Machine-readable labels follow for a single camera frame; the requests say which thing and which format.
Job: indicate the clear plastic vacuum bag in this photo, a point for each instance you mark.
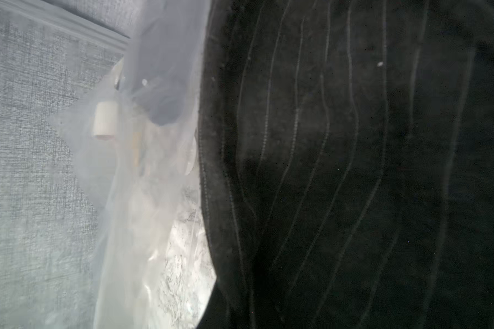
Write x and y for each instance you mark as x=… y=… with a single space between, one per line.
x=134 y=143

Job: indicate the dark grey pinstripe shirt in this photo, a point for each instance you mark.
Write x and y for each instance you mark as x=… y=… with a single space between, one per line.
x=347 y=164

